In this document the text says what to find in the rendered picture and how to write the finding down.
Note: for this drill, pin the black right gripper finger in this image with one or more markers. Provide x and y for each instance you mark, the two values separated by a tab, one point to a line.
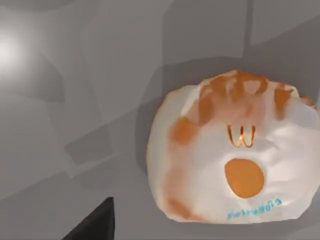
98	223

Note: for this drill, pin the white and orange wrapped burger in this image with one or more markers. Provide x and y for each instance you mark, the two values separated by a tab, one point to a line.
225	160

